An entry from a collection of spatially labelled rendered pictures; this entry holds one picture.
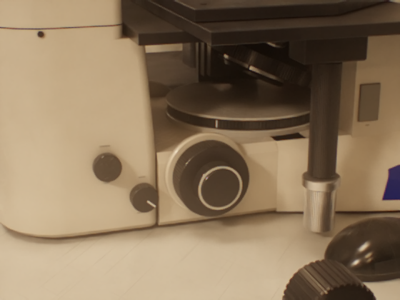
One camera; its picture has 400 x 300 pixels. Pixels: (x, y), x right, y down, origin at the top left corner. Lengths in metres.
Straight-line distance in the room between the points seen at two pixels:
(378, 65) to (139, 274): 0.29
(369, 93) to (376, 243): 0.17
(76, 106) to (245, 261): 0.19
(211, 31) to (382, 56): 0.23
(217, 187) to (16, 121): 0.17
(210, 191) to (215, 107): 0.13
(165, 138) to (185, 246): 0.11
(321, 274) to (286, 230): 0.34
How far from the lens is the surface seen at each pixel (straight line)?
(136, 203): 0.67
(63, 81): 0.63
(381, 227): 0.63
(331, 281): 0.36
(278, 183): 0.72
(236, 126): 0.72
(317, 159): 0.65
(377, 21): 0.60
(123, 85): 0.64
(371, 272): 0.62
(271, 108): 0.75
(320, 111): 0.64
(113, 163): 0.65
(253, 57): 0.73
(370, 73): 0.73
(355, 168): 0.73
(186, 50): 1.31
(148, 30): 0.62
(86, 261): 0.65
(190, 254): 0.65
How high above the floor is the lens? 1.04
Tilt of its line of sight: 18 degrees down
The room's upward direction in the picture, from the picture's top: straight up
